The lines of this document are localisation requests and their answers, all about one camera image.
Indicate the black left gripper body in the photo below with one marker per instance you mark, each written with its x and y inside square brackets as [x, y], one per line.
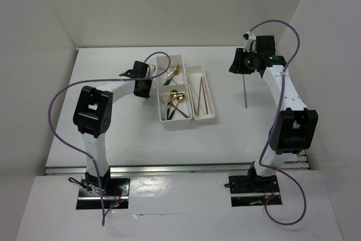
[145, 88]

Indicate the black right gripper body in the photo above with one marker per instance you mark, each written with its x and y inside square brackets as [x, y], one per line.
[245, 61]

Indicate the white plastic spoon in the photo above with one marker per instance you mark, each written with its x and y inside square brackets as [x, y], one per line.
[165, 98]

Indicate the gold spoon green handle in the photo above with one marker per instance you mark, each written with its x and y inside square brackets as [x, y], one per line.
[180, 99]
[173, 95]

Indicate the dark wooden spoon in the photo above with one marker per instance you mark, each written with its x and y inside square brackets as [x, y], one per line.
[181, 112]

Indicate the gold fork green handle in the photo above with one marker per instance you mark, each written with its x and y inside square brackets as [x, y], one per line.
[173, 73]

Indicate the small silver fork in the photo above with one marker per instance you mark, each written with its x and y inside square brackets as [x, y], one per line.
[170, 71]

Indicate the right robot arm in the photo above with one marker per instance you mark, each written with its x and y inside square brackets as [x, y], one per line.
[294, 125]

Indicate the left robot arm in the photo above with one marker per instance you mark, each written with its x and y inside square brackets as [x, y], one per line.
[93, 115]

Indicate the white divided utensil tray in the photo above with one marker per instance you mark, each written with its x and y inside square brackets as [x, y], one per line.
[182, 87]

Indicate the white narrow tray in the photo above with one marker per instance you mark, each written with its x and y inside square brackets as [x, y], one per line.
[193, 73]

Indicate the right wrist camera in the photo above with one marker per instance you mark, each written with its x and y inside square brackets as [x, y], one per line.
[250, 45]

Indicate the aluminium side rail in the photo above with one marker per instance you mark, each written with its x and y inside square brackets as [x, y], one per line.
[301, 159]

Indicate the aluminium front rail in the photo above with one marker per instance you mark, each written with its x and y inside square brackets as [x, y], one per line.
[156, 169]

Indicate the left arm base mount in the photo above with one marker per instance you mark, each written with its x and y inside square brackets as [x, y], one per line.
[115, 193]

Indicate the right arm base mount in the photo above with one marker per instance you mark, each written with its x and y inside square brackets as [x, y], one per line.
[245, 187]

